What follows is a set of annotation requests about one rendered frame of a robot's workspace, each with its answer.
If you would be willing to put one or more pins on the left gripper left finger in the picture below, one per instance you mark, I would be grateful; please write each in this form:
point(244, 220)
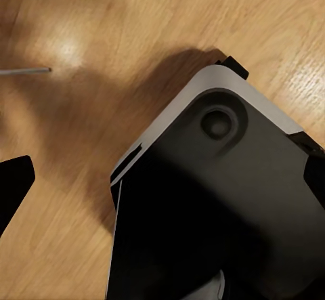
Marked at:
point(16, 178)

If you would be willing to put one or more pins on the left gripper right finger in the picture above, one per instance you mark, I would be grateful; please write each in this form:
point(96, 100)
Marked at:
point(314, 176)

